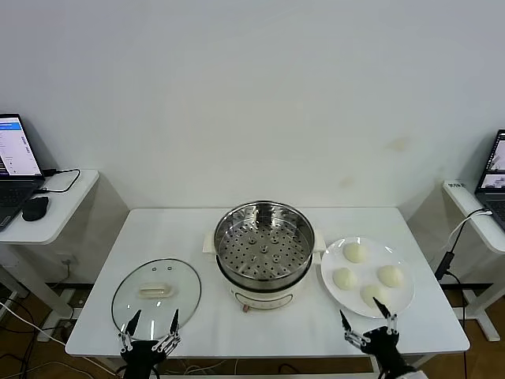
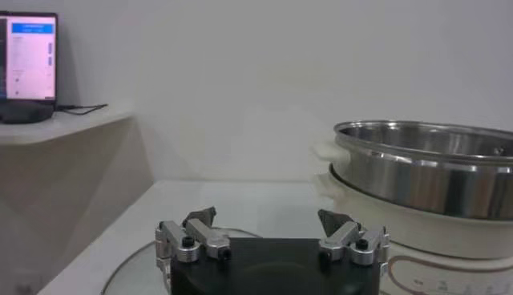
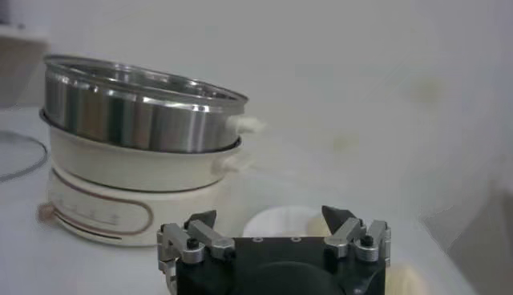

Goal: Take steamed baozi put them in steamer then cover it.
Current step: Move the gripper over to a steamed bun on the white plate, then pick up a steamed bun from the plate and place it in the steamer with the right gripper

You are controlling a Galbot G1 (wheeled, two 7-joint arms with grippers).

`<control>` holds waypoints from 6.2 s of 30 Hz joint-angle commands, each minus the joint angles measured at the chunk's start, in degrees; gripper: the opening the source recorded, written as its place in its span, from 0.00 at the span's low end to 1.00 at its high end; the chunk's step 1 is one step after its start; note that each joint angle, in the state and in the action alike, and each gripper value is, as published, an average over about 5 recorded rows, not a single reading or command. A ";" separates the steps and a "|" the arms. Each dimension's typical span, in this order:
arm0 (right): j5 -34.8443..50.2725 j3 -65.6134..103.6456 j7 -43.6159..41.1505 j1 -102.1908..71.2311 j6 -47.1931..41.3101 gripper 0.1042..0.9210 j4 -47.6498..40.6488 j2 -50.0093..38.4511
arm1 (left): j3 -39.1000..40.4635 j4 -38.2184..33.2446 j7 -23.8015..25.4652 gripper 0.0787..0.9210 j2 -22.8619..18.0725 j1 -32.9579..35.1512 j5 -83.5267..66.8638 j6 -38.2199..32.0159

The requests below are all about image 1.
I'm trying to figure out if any stainless steel steamer basket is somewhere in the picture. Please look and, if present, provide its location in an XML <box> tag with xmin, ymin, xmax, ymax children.
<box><xmin>214</xmin><ymin>200</ymin><xmax>316</xmax><ymax>286</ymax></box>

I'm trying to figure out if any black adapter with cable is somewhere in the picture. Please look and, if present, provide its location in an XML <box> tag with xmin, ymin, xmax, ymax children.
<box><xmin>433</xmin><ymin>219</ymin><xmax>473</xmax><ymax>379</ymax></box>

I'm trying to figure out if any white laptop cable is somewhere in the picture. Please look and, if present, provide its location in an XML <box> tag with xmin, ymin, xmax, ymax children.
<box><xmin>449</xmin><ymin>208</ymin><xmax>493</xmax><ymax>248</ymax></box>

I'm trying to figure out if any black laptop blue banner screen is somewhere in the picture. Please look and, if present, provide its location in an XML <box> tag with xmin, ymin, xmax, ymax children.
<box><xmin>0</xmin><ymin>113</ymin><xmax>47</xmax><ymax>233</ymax></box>

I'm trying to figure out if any round glass pot lid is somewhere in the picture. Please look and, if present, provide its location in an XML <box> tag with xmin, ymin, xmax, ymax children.
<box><xmin>110</xmin><ymin>257</ymin><xmax>203</xmax><ymax>341</ymax></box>

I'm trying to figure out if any white round plate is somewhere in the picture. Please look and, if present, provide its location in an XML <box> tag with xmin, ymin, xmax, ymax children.
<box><xmin>320</xmin><ymin>235</ymin><xmax>416</xmax><ymax>320</ymax></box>

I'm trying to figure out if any black laptop with image windows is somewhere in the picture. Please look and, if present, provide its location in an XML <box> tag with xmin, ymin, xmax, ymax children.
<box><xmin>474</xmin><ymin>129</ymin><xmax>505</xmax><ymax>232</ymax></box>

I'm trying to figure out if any white side desk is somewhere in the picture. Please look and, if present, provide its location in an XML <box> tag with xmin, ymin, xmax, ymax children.
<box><xmin>441</xmin><ymin>179</ymin><xmax>505</xmax><ymax>343</ymax></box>
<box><xmin>0</xmin><ymin>169</ymin><xmax>102</xmax><ymax>328</ymax></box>

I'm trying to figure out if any white power strip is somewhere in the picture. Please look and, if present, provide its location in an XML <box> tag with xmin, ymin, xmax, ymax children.
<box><xmin>37</xmin><ymin>329</ymin><xmax>68</xmax><ymax>343</ymax></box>

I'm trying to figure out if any stainless steel steamer pot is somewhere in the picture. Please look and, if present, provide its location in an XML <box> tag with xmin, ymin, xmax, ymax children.
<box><xmin>201</xmin><ymin>231</ymin><xmax>327</xmax><ymax>315</ymax></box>

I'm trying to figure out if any black laptop power cable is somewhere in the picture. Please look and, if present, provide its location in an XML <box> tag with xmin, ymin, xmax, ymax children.
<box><xmin>33</xmin><ymin>168</ymin><xmax>82</xmax><ymax>195</ymax></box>

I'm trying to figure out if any white table leg frame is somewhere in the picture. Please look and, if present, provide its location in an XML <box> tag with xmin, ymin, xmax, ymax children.
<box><xmin>149</xmin><ymin>357</ymin><xmax>437</xmax><ymax>379</ymax></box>

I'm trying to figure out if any white steamed baozi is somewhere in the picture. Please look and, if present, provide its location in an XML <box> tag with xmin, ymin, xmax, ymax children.
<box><xmin>360</xmin><ymin>283</ymin><xmax>390</xmax><ymax>309</ymax></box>
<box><xmin>342</xmin><ymin>241</ymin><xmax>368</xmax><ymax>264</ymax></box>
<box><xmin>333</xmin><ymin>267</ymin><xmax>359</xmax><ymax>292</ymax></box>
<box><xmin>377</xmin><ymin>265</ymin><xmax>406</xmax><ymax>287</ymax></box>

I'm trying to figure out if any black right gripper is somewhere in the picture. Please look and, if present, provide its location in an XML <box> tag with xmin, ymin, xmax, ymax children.
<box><xmin>339</xmin><ymin>297</ymin><xmax>404</xmax><ymax>372</ymax></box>

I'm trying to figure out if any black computer mouse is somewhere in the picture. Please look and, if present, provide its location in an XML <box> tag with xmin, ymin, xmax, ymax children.
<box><xmin>21</xmin><ymin>195</ymin><xmax>51</xmax><ymax>222</ymax></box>

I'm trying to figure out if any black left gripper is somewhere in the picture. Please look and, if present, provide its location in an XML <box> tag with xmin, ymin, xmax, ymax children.
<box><xmin>118</xmin><ymin>308</ymin><xmax>183</xmax><ymax>379</ymax></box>

